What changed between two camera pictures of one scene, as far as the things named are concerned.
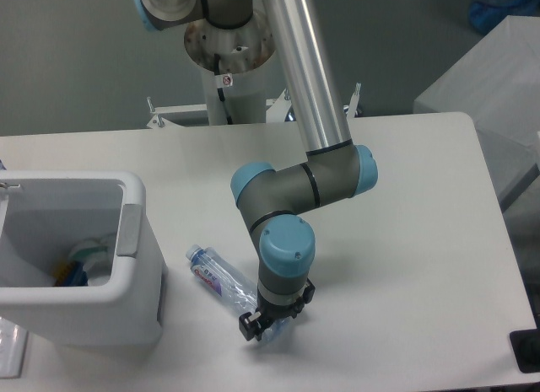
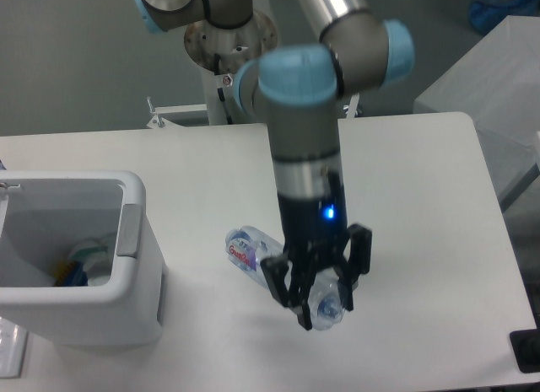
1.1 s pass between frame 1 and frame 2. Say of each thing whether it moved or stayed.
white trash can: stayed
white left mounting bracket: stayed
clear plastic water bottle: moved
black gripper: moved
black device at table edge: stayed
